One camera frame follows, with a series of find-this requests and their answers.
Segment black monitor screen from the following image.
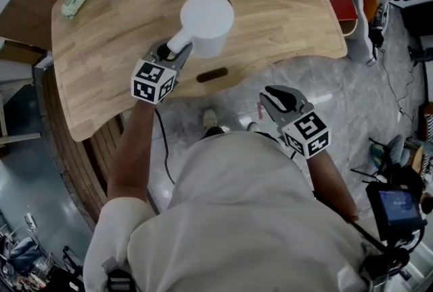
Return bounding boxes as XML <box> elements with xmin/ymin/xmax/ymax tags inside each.
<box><xmin>365</xmin><ymin>181</ymin><xmax>428</xmax><ymax>243</ymax></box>

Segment person's left forearm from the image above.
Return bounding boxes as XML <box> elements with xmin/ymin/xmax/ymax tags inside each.
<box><xmin>106</xmin><ymin>99</ymin><xmax>157</xmax><ymax>204</ymax></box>

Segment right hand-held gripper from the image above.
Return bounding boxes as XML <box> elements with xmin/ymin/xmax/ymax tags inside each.
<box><xmin>258</xmin><ymin>84</ymin><xmax>331</xmax><ymax>160</ymax></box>

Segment wooden table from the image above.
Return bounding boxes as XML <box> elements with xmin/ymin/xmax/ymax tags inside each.
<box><xmin>50</xmin><ymin>0</ymin><xmax>348</xmax><ymax>143</ymax></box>

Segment brown cardboard box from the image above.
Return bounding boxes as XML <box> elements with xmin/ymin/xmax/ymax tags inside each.
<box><xmin>0</xmin><ymin>0</ymin><xmax>74</xmax><ymax>52</ymax></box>

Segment white electric kettle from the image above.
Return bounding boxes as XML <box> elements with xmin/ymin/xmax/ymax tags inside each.
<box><xmin>166</xmin><ymin>0</ymin><xmax>235</xmax><ymax>59</ymax></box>

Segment red book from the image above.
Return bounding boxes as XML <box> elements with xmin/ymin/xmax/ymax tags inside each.
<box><xmin>329</xmin><ymin>0</ymin><xmax>359</xmax><ymax>24</ymax></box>

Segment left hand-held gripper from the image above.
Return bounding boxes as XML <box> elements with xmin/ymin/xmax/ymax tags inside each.
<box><xmin>131</xmin><ymin>41</ymin><xmax>194</xmax><ymax>105</ymax></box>

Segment person's black trousers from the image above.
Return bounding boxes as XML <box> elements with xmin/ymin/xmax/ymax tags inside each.
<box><xmin>202</xmin><ymin>126</ymin><xmax>235</xmax><ymax>142</ymax></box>

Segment person's right forearm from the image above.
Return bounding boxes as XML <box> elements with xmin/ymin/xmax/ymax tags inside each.
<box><xmin>305</xmin><ymin>147</ymin><xmax>360</xmax><ymax>223</ymax></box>

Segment person's white shirt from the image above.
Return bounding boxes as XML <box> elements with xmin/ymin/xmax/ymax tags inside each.
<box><xmin>83</xmin><ymin>130</ymin><xmax>377</xmax><ymax>292</ymax></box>

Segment thin black floor cable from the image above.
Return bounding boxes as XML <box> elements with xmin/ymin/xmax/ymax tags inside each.
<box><xmin>376</xmin><ymin>47</ymin><xmax>415</xmax><ymax>123</ymax></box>

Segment chair with clothes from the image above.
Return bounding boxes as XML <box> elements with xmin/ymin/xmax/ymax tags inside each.
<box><xmin>350</xmin><ymin>134</ymin><xmax>424</xmax><ymax>184</ymax></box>

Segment person's left shoe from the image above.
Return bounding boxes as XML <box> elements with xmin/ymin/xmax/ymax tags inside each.
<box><xmin>202</xmin><ymin>108</ymin><xmax>219</xmax><ymax>131</ymax></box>

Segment white bin with bottles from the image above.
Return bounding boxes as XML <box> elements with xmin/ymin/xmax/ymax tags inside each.
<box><xmin>329</xmin><ymin>0</ymin><xmax>390</xmax><ymax>66</ymax></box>

